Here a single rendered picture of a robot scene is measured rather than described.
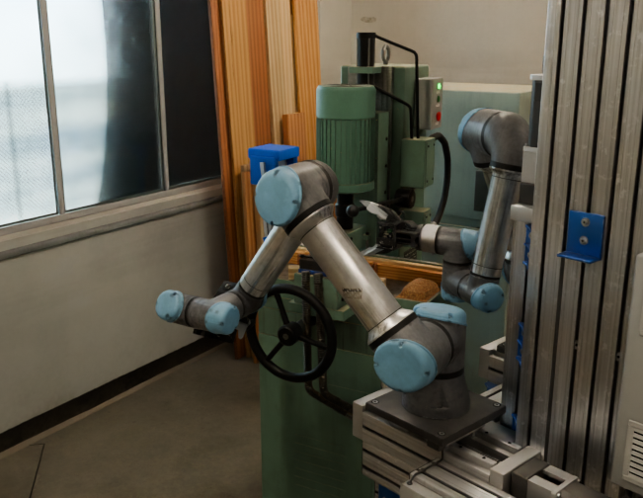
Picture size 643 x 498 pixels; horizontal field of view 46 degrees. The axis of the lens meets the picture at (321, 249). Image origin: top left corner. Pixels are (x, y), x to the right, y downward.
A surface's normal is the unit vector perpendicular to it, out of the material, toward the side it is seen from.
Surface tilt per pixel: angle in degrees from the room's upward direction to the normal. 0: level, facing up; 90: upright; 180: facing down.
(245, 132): 87
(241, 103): 87
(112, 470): 0
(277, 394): 90
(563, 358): 90
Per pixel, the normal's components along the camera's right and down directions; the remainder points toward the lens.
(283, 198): -0.58, 0.12
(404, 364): -0.43, 0.33
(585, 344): -0.74, 0.18
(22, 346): 0.84, 0.14
